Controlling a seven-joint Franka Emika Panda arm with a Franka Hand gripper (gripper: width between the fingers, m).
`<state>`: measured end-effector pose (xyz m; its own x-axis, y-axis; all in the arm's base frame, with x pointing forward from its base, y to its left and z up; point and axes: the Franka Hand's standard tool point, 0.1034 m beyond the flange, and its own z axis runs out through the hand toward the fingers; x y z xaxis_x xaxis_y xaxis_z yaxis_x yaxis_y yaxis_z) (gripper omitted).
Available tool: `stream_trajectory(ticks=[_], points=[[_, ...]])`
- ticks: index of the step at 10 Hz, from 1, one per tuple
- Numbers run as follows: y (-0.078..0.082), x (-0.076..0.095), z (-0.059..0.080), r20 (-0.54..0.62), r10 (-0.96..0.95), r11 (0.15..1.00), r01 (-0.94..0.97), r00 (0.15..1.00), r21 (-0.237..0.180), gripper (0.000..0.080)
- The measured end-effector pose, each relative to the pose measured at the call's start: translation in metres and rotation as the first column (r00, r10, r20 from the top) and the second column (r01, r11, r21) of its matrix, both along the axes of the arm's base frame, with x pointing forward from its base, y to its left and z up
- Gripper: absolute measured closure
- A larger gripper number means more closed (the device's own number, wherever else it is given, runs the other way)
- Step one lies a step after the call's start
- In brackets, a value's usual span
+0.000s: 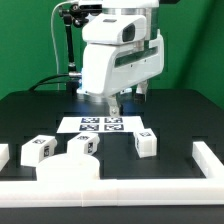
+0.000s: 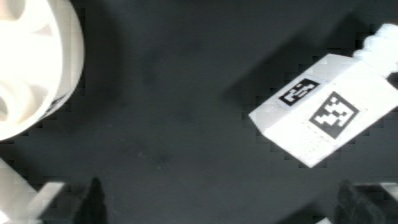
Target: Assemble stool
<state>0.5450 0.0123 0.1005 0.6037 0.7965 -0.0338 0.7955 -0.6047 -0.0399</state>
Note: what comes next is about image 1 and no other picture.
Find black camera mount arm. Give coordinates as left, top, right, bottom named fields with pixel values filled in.
left=59, top=0, right=102, bottom=86

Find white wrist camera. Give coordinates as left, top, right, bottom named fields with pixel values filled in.
left=82, top=14, right=147, bottom=45

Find white front fence bar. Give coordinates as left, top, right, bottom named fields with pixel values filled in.
left=0, top=179, right=224, bottom=208

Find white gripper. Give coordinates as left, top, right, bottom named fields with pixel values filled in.
left=82, top=34, right=164, bottom=116

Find black cables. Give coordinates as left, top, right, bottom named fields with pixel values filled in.
left=28, top=73, right=72, bottom=92

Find white cable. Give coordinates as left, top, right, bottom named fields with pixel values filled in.
left=50, top=0, right=80, bottom=92

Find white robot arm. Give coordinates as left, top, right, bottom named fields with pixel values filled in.
left=82, top=0, right=164, bottom=116

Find white left fence bar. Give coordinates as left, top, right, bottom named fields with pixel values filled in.
left=0, top=144, right=9, bottom=171

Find white round stool seat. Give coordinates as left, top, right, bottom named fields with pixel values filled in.
left=36, top=154, right=100, bottom=181

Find paper sheet with markers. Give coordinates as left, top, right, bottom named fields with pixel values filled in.
left=57, top=116, right=144, bottom=133

